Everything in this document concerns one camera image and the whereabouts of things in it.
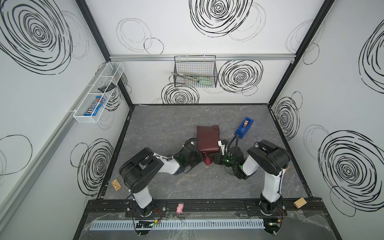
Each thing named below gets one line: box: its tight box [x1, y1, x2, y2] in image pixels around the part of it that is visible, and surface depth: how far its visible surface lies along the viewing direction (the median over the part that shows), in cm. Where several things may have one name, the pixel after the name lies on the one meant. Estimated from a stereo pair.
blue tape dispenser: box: [234, 116, 254, 139], surface depth 103 cm
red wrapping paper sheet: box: [196, 125, 220, 165], surface depth 98 cm
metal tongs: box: [171, 72, 200, 83], surface depth 87 cm
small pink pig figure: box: [176, 203, 184, 214], surface depth 74 cm
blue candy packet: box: [84, 96, 106, 116], surface depth 71 cm
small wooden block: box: [293, 197, 308, 209], surface depth 77 cm
